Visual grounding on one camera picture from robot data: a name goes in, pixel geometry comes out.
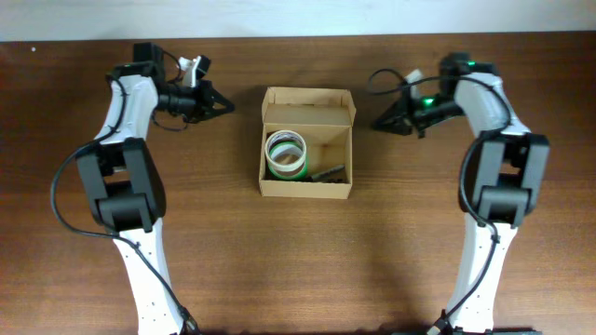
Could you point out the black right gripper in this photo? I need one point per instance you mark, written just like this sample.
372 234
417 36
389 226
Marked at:
410 116

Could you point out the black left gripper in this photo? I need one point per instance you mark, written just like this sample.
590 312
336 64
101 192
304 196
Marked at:
207 102

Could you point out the black Sharpie marker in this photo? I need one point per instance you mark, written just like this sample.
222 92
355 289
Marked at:
320 176

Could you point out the brown cardboard box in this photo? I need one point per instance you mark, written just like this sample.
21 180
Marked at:
324 117

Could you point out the green tape roll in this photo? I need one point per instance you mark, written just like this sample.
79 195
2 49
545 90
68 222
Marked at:
298 173

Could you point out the white tape roll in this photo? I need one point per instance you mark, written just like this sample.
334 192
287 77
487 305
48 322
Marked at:
284 135

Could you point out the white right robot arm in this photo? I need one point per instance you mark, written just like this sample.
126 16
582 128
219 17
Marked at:
498 185

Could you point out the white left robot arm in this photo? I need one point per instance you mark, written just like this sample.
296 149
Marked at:
125 193

